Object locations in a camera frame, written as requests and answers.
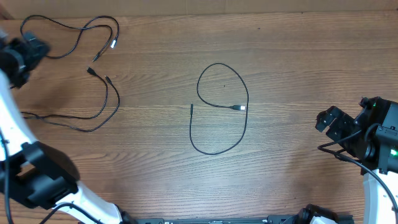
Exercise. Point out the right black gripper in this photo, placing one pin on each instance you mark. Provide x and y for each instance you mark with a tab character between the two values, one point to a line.
341	122

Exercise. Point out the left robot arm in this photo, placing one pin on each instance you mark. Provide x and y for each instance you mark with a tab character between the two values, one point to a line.
33	173

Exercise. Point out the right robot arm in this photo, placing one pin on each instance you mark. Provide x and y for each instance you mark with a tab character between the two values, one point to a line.
368	141

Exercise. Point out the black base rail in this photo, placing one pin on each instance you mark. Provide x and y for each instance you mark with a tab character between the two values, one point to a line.
307	215

